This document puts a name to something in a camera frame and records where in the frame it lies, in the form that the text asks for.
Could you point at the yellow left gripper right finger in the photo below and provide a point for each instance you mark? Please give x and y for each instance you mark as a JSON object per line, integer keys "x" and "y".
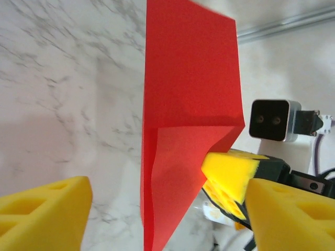
{"x": 293, "y": 222}

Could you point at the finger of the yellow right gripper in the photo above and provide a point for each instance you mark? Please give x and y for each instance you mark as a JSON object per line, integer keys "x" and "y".
{"x": 227, "y": 175}
{"x": 246, "y": 154}

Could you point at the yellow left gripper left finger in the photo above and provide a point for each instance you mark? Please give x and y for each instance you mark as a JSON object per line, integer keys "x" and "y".
{"x": 44, "y": 214}

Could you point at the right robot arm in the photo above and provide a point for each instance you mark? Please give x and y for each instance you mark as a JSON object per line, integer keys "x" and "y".
{"x": 295, "y": 154}

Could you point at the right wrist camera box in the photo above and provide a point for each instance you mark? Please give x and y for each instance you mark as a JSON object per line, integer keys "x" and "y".
{"x": 269, "y": 120}

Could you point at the aluminium table side rail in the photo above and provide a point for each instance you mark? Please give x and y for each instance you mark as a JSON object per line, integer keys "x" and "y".
{"x": 288, "y": 24}

